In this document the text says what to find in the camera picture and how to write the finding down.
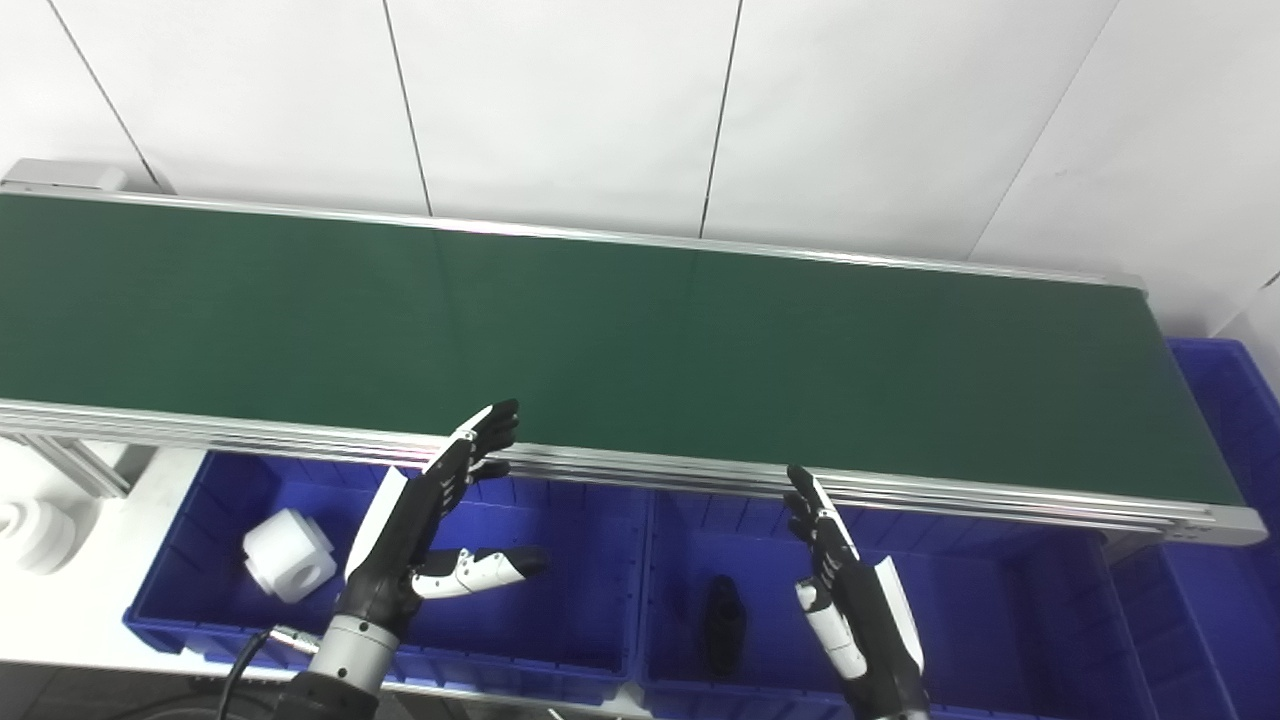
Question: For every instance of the white ribbed spool part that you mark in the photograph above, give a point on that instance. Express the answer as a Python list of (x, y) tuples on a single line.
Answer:
[(35, 535)]

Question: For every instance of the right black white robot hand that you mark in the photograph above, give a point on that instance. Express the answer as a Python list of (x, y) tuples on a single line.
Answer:
[(870, 630)]

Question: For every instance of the blue plastic bin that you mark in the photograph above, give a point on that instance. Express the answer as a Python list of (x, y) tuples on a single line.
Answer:
[(580, 620), (1230, 620), (1020, 620)]

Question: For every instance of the black plastic part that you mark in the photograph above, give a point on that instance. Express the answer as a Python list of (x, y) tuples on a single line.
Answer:
[(724, 625)]

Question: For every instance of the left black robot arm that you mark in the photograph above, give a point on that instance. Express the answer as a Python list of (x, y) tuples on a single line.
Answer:
[(340, 670)]

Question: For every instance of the white cylindrical plastic part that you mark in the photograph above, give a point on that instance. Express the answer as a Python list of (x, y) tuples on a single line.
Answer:
[(285, 550)]

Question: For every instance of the aluminium conveyor frame strut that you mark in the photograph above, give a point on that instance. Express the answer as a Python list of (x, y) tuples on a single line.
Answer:
[(75, 465)]

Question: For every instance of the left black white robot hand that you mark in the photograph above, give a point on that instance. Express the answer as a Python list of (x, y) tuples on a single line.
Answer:
[(390, 560)]

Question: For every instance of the green conveyor belt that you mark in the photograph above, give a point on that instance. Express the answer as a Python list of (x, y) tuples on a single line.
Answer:
[(650, 350)]

